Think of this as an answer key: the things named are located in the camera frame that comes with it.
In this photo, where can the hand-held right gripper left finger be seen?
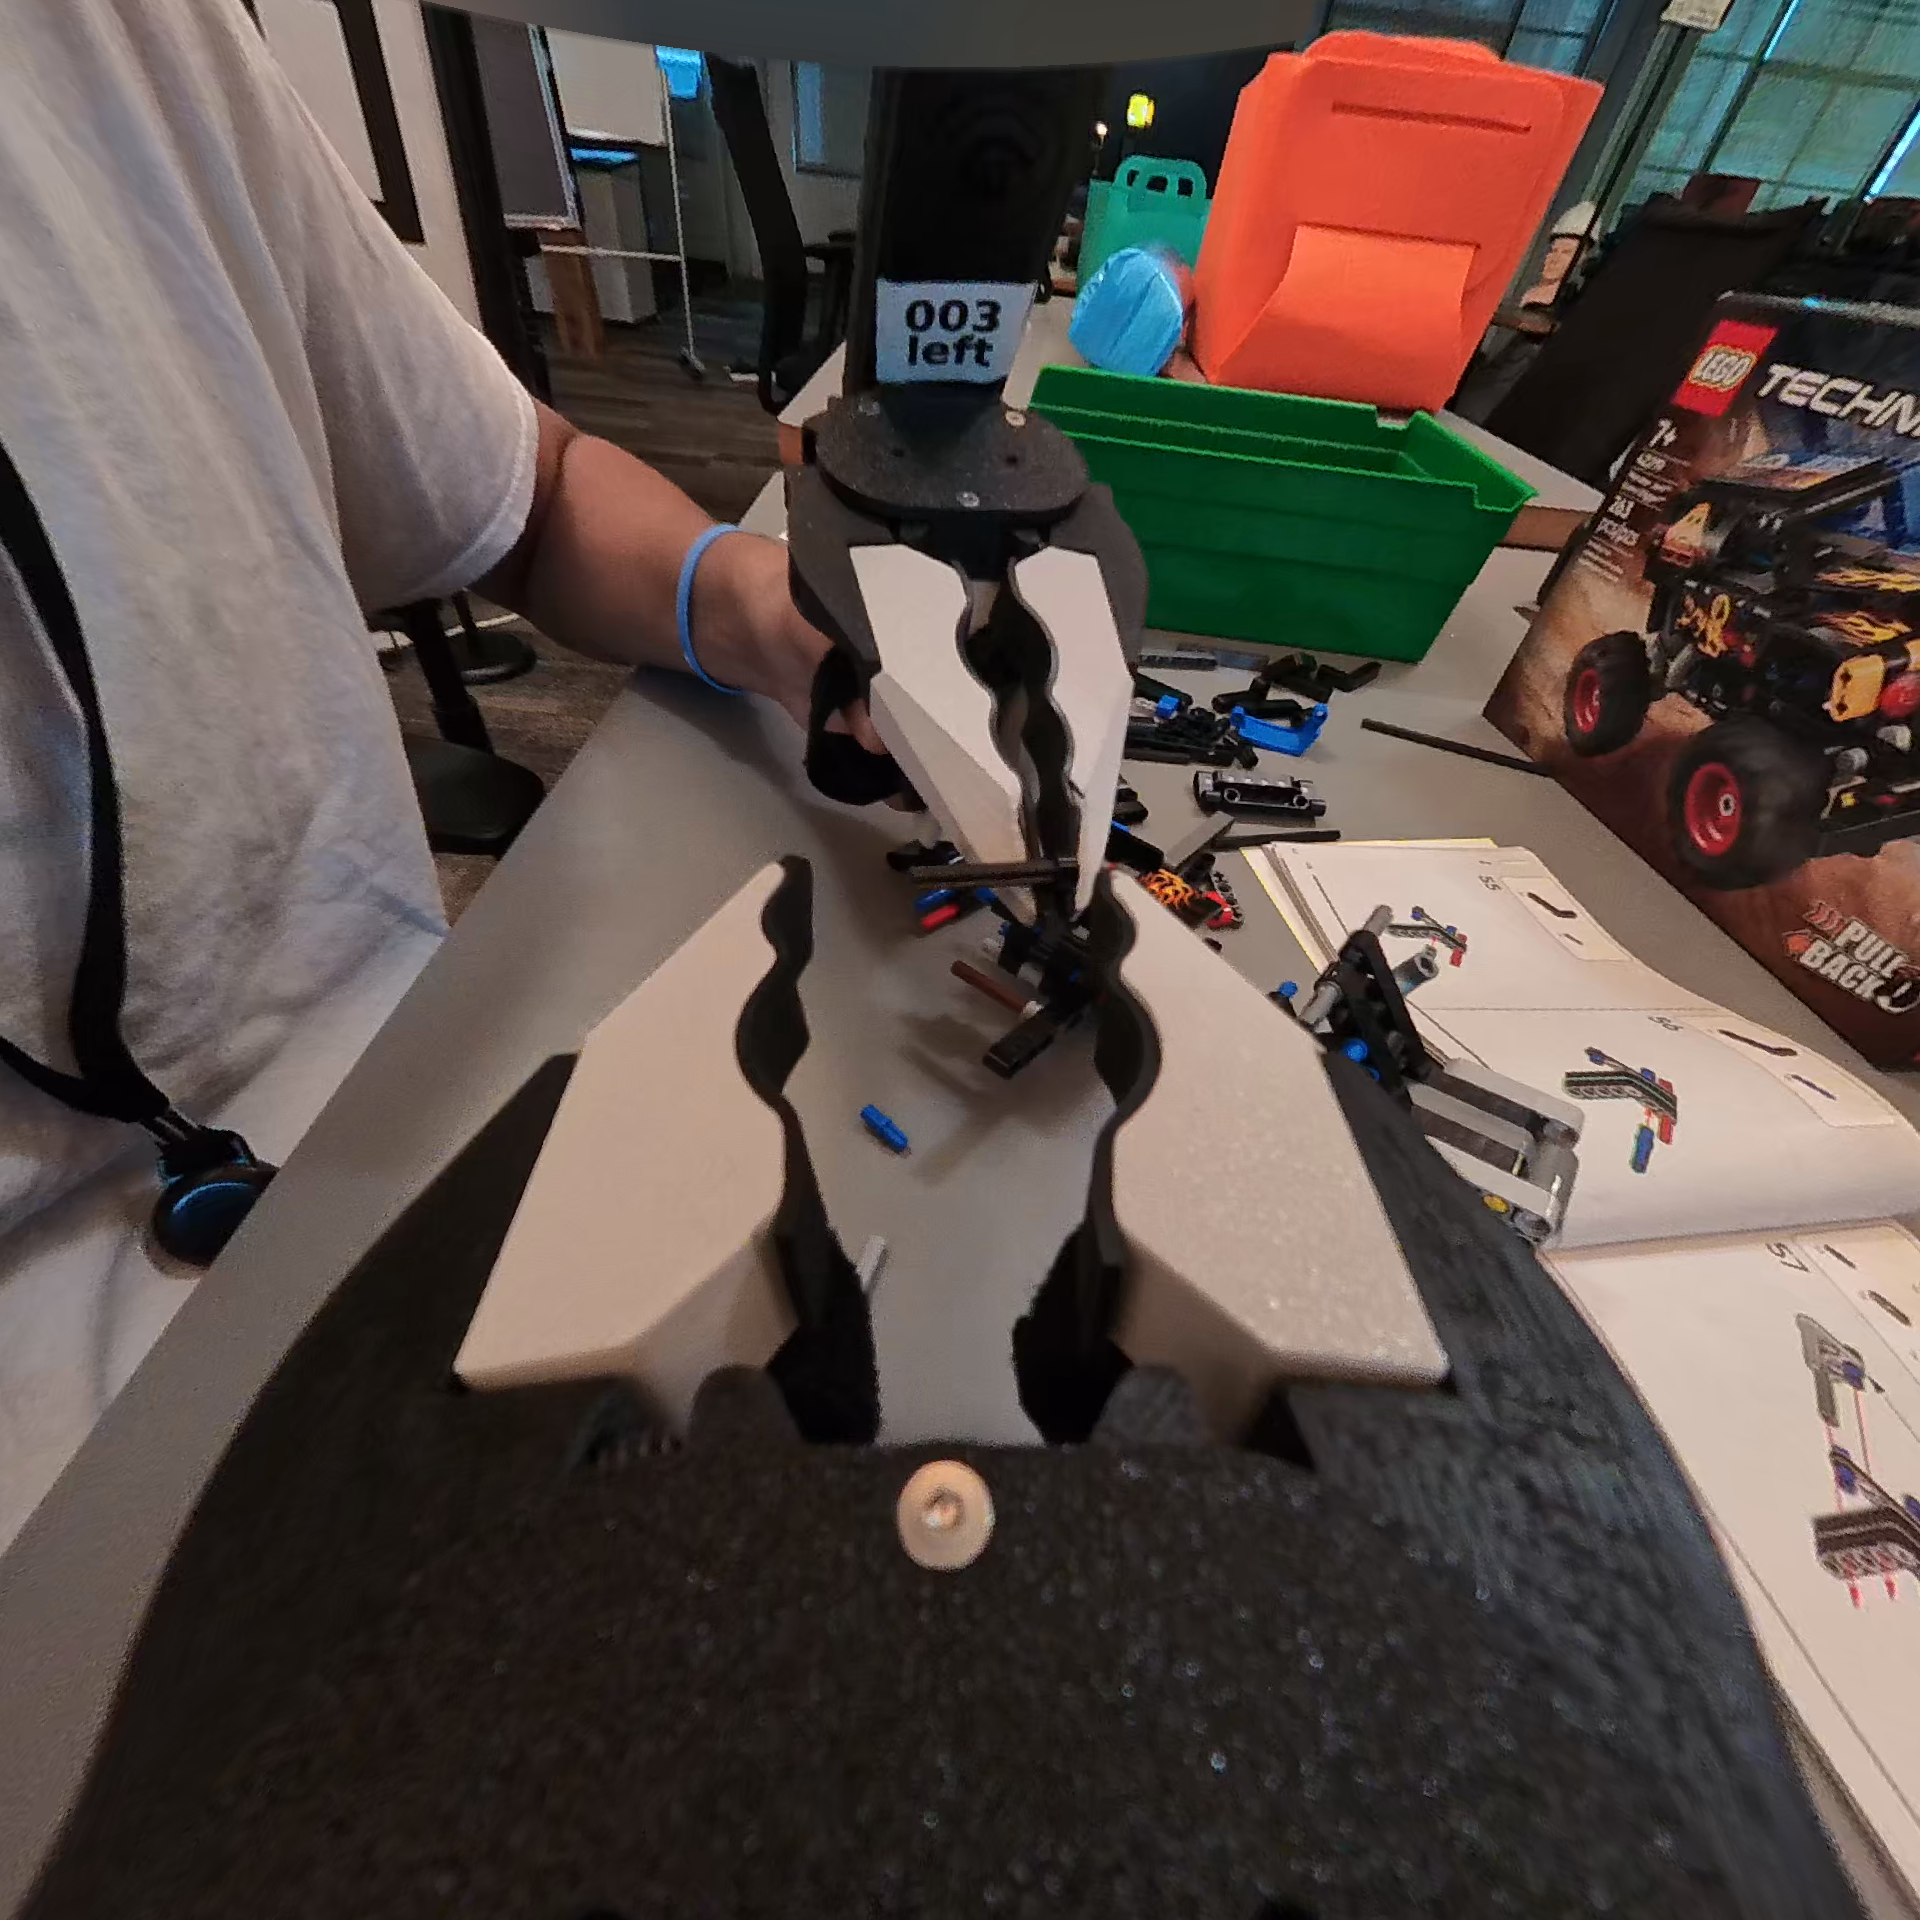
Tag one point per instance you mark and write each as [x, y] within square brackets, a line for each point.
[629, 1200]

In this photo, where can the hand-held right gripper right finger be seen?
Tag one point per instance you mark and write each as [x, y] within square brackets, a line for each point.
[1261, 1200]

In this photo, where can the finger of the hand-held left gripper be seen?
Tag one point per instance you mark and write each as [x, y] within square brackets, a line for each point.
[1096, 691]
[914, 675]

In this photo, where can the thin black toy axle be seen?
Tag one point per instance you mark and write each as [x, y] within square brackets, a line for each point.
[975, 869]

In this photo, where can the pile of Lego parts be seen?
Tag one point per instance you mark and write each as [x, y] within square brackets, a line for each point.
[1049, 961]

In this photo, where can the monster truck toy set box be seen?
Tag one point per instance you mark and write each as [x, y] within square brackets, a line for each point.
[1725, 675]

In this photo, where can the person's left hand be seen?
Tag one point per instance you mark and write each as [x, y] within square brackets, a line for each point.
[781, 660]

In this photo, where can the blue toy panel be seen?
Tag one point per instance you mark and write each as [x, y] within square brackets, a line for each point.
[1282, 738]

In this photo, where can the teal plastic basket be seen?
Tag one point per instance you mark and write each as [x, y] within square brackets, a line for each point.
[1155, 201]

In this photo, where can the light blue roll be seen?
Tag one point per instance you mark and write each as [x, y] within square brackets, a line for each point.
[1133, 315]

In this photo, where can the stacked green plastic bins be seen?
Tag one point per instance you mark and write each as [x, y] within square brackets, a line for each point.
[1289, 569]

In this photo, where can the blue wristband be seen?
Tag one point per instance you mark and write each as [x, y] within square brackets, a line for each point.
[690, 616]

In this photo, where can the toy chassis with grey motor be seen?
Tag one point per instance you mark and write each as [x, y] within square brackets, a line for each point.
[1483, 1124]

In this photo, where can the medium black toy axle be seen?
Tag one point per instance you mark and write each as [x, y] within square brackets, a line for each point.
[1289, 838]

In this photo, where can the light grey toy axle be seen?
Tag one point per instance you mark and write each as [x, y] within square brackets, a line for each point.
[872, 1261]

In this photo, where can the blue toy pin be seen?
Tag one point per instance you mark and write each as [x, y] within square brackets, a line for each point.
[886, 1126]

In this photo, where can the long black toy axle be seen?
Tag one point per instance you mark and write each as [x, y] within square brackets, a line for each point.
[1447, 746]

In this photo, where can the building instruction booklet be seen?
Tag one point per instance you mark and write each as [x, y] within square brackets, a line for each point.
[1681, 1140]

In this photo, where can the black office chair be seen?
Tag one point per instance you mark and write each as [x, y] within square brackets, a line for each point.
[481, 795]

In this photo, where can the orange plastic container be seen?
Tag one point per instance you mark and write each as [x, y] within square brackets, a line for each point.
[1394, 180]

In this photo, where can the person's white shirt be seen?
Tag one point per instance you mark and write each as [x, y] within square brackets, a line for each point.
[224, 598]

